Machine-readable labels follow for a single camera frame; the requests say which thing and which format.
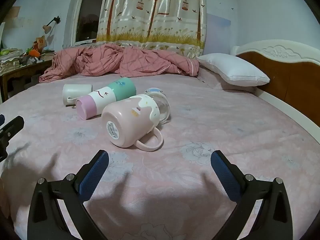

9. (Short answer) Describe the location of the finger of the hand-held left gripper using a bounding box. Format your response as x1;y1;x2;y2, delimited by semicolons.
0;114;25;163

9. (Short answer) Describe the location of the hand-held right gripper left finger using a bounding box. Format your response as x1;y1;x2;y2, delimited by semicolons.
27;150;110;240

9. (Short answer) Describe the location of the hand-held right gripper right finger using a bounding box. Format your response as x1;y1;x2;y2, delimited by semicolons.
211;150;293;240

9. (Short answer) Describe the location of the pink mug with handle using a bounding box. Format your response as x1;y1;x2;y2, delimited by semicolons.
101;94;164;152

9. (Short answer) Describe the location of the clear glass cup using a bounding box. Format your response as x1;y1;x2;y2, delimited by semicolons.
144;88;171;124

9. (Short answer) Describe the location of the pink floral bed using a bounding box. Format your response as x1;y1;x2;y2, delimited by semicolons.
0;66;320;240

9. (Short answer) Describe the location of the cluttered wooden desk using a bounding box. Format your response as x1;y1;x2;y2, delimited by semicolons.
0;36;56;103

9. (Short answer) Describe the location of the pink white green tumbler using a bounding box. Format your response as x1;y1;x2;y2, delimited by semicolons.
76;77;137;120

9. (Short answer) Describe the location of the white pillow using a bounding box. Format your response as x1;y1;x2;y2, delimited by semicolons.
197;53;271;86

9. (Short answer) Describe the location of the pink checked quilt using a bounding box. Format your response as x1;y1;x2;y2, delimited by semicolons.
39;43;200;83

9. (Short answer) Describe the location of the wooden white headboard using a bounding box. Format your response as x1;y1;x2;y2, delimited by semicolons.
229;39;320;140

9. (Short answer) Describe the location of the window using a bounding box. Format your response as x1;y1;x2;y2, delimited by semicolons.
71;0;113;47

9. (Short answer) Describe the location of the tree print curtain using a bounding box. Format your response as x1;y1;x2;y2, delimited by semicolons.
96;0;207;58

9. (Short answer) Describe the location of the white cup with handle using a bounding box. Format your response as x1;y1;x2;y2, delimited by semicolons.
62;84;93;106

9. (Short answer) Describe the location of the wall lamp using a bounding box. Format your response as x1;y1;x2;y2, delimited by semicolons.
42;16;61;34

